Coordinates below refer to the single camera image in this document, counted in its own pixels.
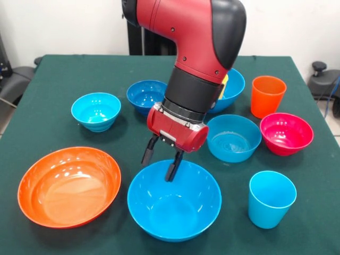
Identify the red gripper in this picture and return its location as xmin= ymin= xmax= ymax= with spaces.
xmin=140 ymin=102 xmax=210 ymax=183

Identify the large blue plastic bowl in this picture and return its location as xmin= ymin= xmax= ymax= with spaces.
xmin=206 ymin=68 xmax=246 ymax=114
xmin=126 ymin=159 xmax=223 ymax=243

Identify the yellow plastic cup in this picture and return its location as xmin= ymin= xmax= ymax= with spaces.
xmin=217 ymin=74 xmax=230 ymax=100

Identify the dark blue plastic bowl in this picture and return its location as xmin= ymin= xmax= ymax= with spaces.
xmin=126 ymin=80 xmax=168 ymax=117

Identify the blue flat-bottomed ringed bowl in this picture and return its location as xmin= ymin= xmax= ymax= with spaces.
xmin=206 ymin=114 xmax=262 ymax=163

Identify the small cyan plastic bowl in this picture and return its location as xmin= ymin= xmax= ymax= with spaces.
xmin=71 ymin=92 xmax=122 ymax=133

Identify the large orange plastic bowl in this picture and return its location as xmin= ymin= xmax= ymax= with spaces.
xmin=17 ymin=146 xmax=122 ymax=229

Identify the dark green tablecloth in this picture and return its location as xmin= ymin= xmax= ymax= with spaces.
xmin=0 ymin=54 xmax=340 ymax=255

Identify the light blue plastic cup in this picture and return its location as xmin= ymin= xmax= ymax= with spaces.
xmin=248 ymin=171 xmax=298 ymax=230

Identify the orange plastic cup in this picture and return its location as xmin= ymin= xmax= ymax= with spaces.
xmin=250 ymin=75 xmax=287 ymax=120

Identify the pink plastic bowl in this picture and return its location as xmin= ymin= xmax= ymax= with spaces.
xmin=259 ymin=112 xmax=315 ymax=157

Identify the black equipment base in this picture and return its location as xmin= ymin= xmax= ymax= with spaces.
xmin=308 ymin=61 xmax=340 ymax=100
xmin=0 ymin=34 xmax=36 ymax=107

